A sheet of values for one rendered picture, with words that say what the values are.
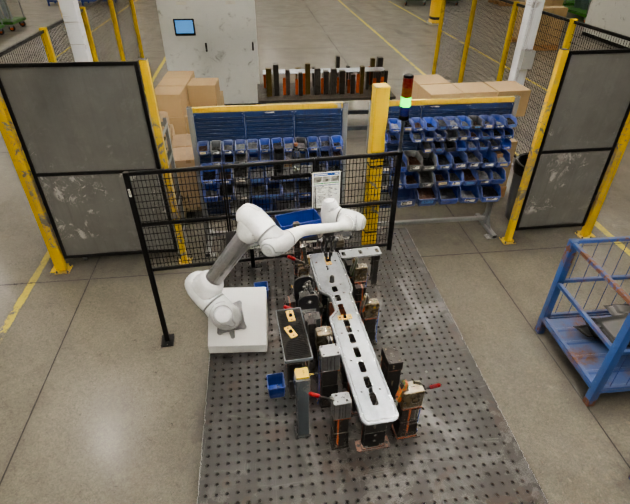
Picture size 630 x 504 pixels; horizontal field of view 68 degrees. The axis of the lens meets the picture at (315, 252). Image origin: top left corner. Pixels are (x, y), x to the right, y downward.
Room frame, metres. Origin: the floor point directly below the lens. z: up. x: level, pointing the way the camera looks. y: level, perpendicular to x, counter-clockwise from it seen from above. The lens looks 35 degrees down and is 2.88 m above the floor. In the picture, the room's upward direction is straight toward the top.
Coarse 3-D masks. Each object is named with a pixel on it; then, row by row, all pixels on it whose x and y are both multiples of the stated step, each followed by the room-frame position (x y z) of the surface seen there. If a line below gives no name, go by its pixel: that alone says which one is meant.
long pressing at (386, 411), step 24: (312, 264) 2.51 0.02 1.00; (336, 264) 2.51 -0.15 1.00; (336, 312) 2.04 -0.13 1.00; (336, 336) 1.84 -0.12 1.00; (360, 336) 1.85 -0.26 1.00; (360, 360) 1.67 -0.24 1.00; (360, 384) 1.52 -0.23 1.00; (384, 384) 1.52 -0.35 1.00; (360, 408) 1.37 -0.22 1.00; (384, 408) 1.38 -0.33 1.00
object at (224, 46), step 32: (160, 0) 8.56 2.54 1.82; (192, 0) 8.62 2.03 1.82; (224, 0) 8.69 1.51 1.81; (192, 32) 8.59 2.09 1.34; (224, 32) 8.68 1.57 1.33; (256, 32) 8.75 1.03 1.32; (192, 64) 8.61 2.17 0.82; (224, 64) 8.67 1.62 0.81; (256, 64) 8.74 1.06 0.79; (224, 96) 8.66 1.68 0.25; (256, 96) 8.74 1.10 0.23
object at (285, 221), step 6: (306, 210) 2.96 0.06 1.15; (312, 210) 2.98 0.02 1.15; (276, 216) 2.88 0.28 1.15; (282, 216) 2.90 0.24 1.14; (288, 216) 2.91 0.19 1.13; (294, 216) 2.93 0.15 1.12; (300, 216) 2.95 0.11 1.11; (306, 216) 2.96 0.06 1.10; (312, 216) 2.98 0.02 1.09; (318, 216) 2.89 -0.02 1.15; (276, 222) 2.84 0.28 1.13; (282, 222) 2.90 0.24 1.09; (288, 222) 2.91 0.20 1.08; (300, 222) 2.95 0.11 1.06; (306, 222) 2.80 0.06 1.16; (312, 222) 2.81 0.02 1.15; (318, 222) 2.83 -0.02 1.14; (282, 228) 2.73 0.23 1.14; (288, 228) 2.75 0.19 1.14
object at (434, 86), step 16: (416, 80) 5.69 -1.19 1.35; (432, 80) 5.69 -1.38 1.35; (416, 96) 5.56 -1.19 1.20; (432, 96) 5.14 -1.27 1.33; (448, 96) 5.17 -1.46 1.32; (464, 96) 5.21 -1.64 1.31; (480, 96) 5.23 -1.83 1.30; (496, 96) 5.30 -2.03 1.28; (528, 96) 5.32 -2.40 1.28; (512, 144) 5.31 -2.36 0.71; (512, 160) 5.32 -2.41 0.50
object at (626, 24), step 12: (600, 0) 15.58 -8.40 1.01; (612, 0) 15.03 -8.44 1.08; (624, 0) 14.51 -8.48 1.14; (588, 12) 16.00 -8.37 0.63; (600, 12) 15.40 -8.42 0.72; (612, 12) 14.85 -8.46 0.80; (624, 12) 14.33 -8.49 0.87; (600, 24) 15.22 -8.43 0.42; (612, 24) 14.67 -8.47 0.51; (624, 24) 14.16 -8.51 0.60; (600, 36) 15.03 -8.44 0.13; (612, 36) 14.49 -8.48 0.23
